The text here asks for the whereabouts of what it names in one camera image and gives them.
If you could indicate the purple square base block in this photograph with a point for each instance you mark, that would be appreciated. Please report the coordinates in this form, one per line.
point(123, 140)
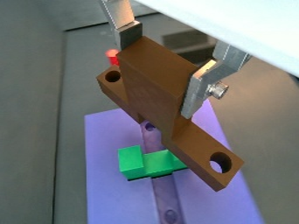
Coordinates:
point(175, 199)

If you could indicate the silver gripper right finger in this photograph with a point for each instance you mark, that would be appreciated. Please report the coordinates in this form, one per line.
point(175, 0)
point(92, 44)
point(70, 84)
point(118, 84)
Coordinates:
point(206, 79)

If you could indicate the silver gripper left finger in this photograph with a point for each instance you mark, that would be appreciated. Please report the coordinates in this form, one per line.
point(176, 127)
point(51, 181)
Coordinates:
point(127, 29)

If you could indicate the green U-shaped block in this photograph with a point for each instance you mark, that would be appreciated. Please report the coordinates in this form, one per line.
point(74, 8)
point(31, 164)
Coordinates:
point(139, 165)

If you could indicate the red peg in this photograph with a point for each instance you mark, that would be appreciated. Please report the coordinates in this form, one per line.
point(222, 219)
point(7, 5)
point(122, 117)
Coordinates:
point(112, 56)

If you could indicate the brown T-shaped block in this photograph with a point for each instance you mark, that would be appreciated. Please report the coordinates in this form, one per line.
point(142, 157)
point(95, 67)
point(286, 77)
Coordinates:
point(146, 85)

